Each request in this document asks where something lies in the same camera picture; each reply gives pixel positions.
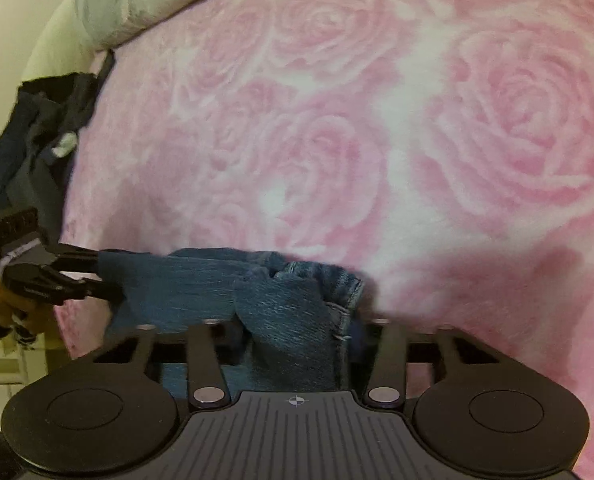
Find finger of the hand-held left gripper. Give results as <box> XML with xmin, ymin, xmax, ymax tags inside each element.
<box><xmin>51</xmin><ymin>271</ymin><xmax>126</xmax><ymax>306</ymax></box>
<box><xmin>56</xmin><ymin>245</ymin><xmax>101</xmax><ymax>269</ymax></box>

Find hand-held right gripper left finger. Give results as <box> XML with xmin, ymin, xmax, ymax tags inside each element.
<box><xmin>92</xmin><ymin>317</ymin><xmax>250</xmax><ymax>408</ymax></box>

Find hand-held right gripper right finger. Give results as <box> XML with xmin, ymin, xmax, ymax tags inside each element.
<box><xmin>349</xmin><ymin>317</ymin><xmax>502</xmax><ymax>408</ymax></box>

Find blue denim jeans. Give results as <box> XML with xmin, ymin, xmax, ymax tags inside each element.
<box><xmin>97</xmin><ymin>247</ymin><xmax>368</xmax><ymax>396</ymax></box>

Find black garment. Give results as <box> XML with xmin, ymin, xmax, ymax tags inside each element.
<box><xmin>7</xmin><ymin>50</ymin><xmax>115</xmax><ymax>248</ymax></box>

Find dark navy garment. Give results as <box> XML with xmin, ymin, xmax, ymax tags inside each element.
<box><xmin>0</xmin><ymin>72</ymin><xmax>78</xmax><ymax>218</ymax></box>

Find white pillow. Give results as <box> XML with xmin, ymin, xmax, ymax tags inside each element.
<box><xmin>20</xmin><ymin>0</ymin><xmax>108</xmax><ymax>81</ymax></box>

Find pink rose blanket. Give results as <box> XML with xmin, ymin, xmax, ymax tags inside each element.
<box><xmin>60</xmin><ymin>0</ymin><xmax>594</xmax><ymax>480</ymax></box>

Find grey pink duvet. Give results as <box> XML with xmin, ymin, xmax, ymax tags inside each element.
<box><xmin>72</xmin><ymin>0</ymin><xmax>298</xmax><ymax>51</ymax></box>

